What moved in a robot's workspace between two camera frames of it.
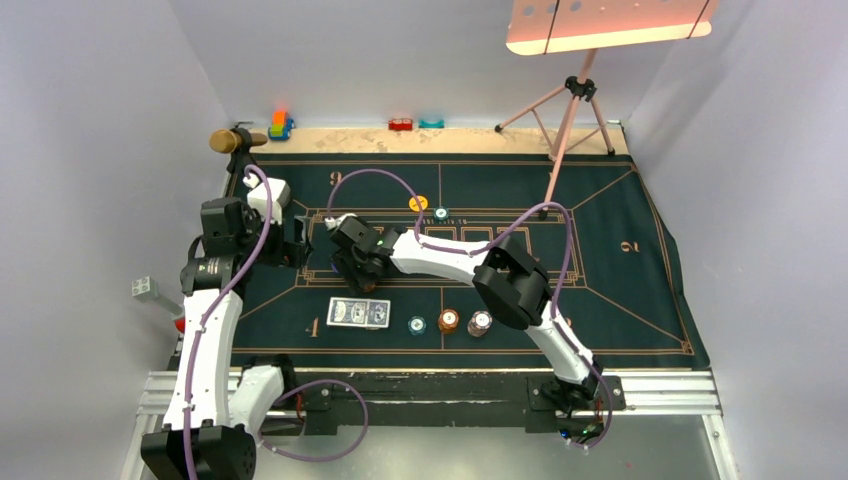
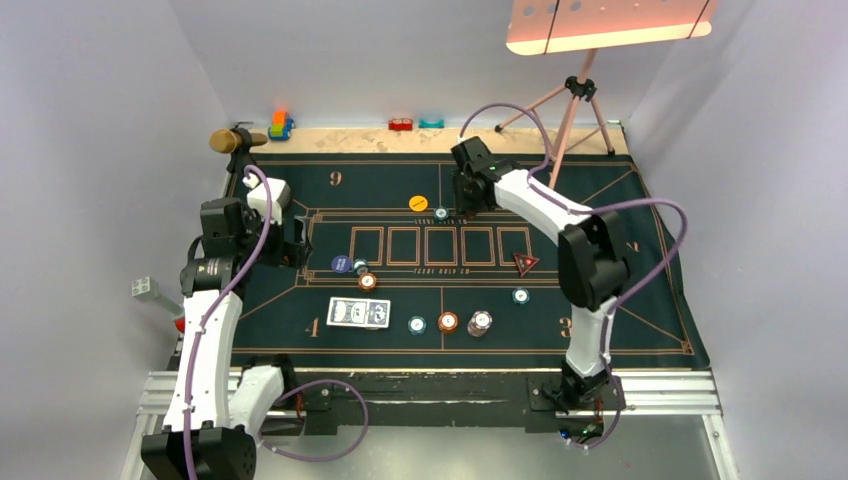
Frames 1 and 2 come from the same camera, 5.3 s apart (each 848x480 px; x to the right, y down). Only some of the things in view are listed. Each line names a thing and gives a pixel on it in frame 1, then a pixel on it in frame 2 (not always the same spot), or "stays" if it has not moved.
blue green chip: (441, 213) stays
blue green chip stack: (416, 325) stays
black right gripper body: (354, 269) -> (465, 199)
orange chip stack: (448, 320) stays
